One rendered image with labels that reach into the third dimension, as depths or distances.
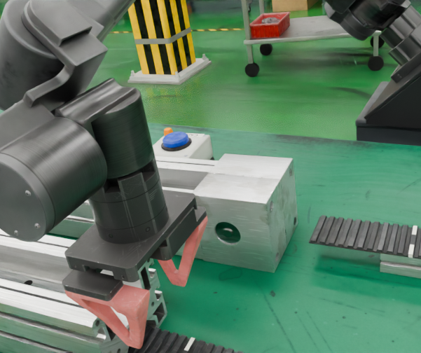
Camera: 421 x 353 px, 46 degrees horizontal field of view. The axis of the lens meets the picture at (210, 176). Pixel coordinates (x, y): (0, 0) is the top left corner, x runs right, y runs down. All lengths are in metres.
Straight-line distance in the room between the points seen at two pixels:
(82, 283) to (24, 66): 0.16
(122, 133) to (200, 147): 0.42
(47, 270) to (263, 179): 0.26
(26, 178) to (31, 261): 0.30
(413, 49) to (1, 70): 0.70
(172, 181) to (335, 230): 0.22
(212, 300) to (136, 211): 0.22
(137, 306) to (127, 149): 0.11
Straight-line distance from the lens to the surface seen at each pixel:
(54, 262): 0.56
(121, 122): 0.34
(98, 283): 0.39
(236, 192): 0.55
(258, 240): 0.55
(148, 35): 3.87
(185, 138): 0.75
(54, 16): 0.36
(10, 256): 0.60
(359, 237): 0.57
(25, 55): 0.35
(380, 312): 0.54
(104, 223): 0.38
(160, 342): 0.52
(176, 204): 0.41
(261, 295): 0.55
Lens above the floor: 1.16
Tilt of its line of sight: 29 degrees down
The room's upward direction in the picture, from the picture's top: 10 degrees counter-clockwise
